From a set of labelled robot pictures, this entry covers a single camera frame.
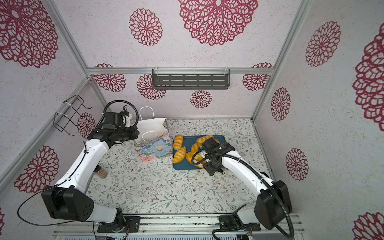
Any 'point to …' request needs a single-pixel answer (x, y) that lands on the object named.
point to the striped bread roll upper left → (178, 141)
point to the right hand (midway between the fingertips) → (212, 164)
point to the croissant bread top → (199, 142)
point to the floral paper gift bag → (154, 140)
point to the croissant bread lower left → (179, 155)
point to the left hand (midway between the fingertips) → (138, 134)
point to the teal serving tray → (221, 138)
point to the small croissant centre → (196, 146)
